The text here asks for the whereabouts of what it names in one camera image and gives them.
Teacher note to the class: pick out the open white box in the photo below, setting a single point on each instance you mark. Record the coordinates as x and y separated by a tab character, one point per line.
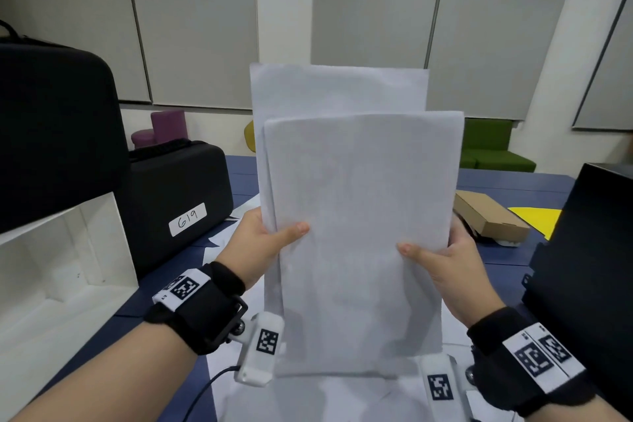
49	288

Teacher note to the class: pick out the large black carrying case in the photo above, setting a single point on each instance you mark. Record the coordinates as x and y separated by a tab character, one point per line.
59	130

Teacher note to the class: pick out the yellow folder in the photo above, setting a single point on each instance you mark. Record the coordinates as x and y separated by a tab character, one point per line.
536	221

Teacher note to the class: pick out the neat white paper sheaf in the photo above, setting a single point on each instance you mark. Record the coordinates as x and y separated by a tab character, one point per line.
361	189

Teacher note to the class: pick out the tall purple stool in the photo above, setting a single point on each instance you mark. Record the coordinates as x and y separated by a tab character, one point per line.
169	125

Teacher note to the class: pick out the green sofa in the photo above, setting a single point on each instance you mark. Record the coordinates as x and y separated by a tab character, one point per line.
494	149

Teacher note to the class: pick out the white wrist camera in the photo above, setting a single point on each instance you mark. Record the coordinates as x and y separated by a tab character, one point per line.
435	367
254	372

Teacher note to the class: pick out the single white paper sheet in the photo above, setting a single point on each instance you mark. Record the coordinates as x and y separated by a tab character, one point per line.
336	90

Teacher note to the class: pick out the person's right forearm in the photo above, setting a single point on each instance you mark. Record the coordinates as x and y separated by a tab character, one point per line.
578	412

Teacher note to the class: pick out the black fabric bag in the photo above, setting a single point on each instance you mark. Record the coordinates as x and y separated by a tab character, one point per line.
588	263

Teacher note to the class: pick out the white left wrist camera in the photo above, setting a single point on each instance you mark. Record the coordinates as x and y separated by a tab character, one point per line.
254	372

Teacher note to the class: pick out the black case with white label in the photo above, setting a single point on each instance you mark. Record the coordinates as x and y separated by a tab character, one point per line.
173	179

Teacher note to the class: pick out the person's right hand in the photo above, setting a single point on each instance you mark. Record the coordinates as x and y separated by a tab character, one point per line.
465	283

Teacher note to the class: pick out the person's left hand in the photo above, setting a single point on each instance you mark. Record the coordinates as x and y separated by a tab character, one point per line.
249	248

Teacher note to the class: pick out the yellow armchair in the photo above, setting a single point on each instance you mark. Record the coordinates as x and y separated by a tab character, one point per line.
249	137

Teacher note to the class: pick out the grey roller blind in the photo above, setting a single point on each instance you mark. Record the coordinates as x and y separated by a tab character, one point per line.
610	80
69	16
376	1
499	26
198	21

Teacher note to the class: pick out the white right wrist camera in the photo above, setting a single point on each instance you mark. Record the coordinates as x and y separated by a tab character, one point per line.
435	367

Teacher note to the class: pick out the low purple stool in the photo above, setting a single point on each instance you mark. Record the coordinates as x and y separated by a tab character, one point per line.
142	139

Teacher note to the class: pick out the brown cardboard box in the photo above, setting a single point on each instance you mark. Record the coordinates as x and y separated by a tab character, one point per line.
489	216

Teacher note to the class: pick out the pile of white papers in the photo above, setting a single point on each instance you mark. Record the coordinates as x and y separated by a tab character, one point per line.
321	402

